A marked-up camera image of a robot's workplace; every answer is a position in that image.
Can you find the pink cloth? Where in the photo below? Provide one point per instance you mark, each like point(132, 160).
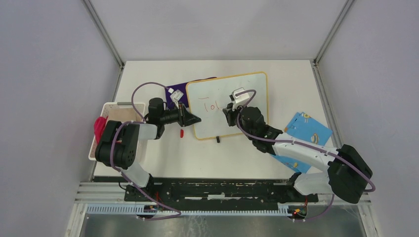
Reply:
point(99, 127)

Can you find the white plastic basket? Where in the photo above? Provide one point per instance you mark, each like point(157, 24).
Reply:
point(105, 110)

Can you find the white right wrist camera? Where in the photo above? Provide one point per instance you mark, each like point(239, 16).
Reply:
point(239, 97)

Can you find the yellow framed whiteboard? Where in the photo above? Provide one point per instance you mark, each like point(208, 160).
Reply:
point(208, 97)

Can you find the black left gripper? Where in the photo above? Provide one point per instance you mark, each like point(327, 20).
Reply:
point(185, 118)

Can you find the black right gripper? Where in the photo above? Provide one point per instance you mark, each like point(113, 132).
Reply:
point(230, 113)

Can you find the aluminium corner post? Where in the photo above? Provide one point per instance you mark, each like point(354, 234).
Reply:
point(103, 32)
point(332, 32)

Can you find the aluminium left corner post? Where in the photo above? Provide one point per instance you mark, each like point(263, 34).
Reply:
point(103, 32)

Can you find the blue cartoon astronaut cloth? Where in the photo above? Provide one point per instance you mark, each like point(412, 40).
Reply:
point(302, 126)

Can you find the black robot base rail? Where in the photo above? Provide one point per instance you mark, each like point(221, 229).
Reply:
point(195, 194)

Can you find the beige folded cloth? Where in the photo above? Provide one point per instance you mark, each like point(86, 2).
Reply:
point(123, 115)

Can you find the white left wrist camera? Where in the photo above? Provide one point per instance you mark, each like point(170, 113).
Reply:
point(175, 96)

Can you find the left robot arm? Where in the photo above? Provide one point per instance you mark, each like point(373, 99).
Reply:
point(117, 147)

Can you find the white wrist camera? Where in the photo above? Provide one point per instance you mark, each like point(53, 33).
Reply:
point(175, 96)
point(239, 97)

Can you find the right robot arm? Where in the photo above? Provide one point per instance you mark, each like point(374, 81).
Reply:
point(342, 171)

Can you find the aluminium right corner post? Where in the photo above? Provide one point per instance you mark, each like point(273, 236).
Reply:
point(332, 32)

